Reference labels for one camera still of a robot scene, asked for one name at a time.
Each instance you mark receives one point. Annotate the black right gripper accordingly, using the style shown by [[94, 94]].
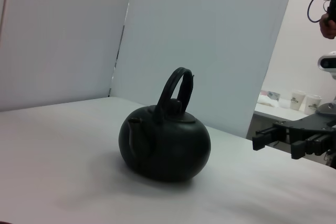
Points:
[[312, 124]]

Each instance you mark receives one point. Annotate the black round teapot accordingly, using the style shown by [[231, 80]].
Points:
[[170, 150]]

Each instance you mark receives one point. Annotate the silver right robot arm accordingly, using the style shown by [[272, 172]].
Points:
[[328, 108]]

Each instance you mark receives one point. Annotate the person hand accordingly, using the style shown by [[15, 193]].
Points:
[[329, 30]]

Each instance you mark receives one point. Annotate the white background desk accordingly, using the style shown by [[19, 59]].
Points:
[[275, 113]]

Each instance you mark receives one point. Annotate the white printed paper cup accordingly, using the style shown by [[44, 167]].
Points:
[[313, 104], [298, 100]]

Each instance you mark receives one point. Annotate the tissue pack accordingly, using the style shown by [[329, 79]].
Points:
[[271, 95]]

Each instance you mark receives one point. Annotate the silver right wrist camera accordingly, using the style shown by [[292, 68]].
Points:
[[328, 64]]

